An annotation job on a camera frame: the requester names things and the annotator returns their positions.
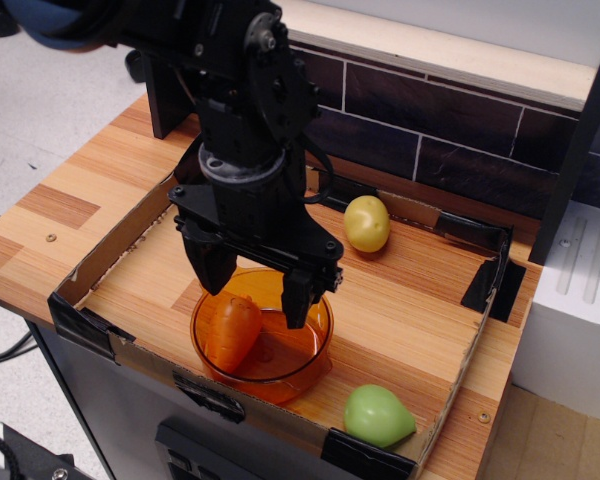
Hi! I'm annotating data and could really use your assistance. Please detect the white ribbed sink unit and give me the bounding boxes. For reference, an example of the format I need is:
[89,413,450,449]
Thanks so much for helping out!
[512,202,600,419]

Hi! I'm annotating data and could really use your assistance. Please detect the orange toy carrot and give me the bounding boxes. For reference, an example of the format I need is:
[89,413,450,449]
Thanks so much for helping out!
[204,296,263,373]

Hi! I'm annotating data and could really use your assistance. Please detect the dark brick backsplash panel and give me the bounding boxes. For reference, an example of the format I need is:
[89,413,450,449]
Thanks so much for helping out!
[132,0,600,220]

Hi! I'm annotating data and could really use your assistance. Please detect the cardboard fence with black tape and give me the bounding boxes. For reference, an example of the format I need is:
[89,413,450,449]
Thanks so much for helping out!
[48,188,540,479]

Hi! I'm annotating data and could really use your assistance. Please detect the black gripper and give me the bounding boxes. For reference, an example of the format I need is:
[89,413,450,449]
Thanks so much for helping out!
[169,149,344,329]

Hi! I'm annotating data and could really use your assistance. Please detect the green toy pear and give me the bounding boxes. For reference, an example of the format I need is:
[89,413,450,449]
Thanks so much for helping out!
[344,384,417,447]

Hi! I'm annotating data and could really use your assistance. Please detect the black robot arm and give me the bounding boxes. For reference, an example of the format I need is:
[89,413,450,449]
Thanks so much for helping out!
[5,1,343,329]

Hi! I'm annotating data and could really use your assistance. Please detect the yellow toy potato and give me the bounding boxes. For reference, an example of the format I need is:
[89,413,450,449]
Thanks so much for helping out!
[344,195,390,253]

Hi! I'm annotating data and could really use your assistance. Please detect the black cables at left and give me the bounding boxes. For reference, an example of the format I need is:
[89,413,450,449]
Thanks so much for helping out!
[0,209,36,369]

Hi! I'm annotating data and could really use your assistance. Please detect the black bracket with screw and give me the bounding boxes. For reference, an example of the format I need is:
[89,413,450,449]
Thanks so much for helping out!
[0,422,88,479]

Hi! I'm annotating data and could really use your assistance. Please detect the orange transparent plastic pot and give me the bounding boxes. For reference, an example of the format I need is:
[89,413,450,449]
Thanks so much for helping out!
[190,268,334,405]

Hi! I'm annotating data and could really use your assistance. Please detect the black chair caster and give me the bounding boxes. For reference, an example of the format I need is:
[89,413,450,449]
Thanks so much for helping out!
[0,9,21,39]

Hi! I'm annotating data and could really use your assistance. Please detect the black upright post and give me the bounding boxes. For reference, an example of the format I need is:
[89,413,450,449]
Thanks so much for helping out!
[528,64,600,266]

